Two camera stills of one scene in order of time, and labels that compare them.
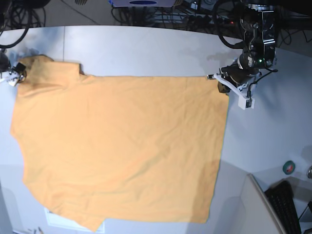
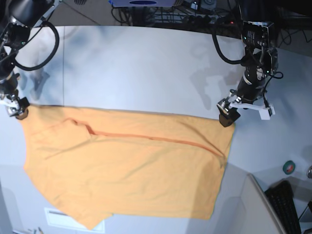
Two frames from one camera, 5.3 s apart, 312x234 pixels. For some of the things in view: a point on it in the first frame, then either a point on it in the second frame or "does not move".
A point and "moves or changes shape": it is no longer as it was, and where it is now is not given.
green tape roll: x=288 y=167 does not move
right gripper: x=238 y=73 → x=251 y=87
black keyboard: x=280 y=197 does not move
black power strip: x=207 y=20 does not move
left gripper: x=20 y=68 → x=9 y=87
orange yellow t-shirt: x=144 y=148 moves or changes shape
